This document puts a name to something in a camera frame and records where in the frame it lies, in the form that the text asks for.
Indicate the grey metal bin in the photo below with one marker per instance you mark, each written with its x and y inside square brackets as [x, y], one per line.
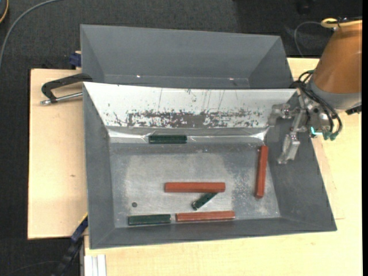
[184, 165]

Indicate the red-brown flat block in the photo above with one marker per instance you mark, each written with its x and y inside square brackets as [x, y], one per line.
[205, 216]
[262, 171]
[195, 187]

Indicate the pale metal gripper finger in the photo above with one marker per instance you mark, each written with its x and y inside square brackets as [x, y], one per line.
[283, 111]
[289, 149]

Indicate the dark green flat block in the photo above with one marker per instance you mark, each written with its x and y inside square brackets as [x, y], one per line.
[149, 220]
[203, 201]
[168, 139]

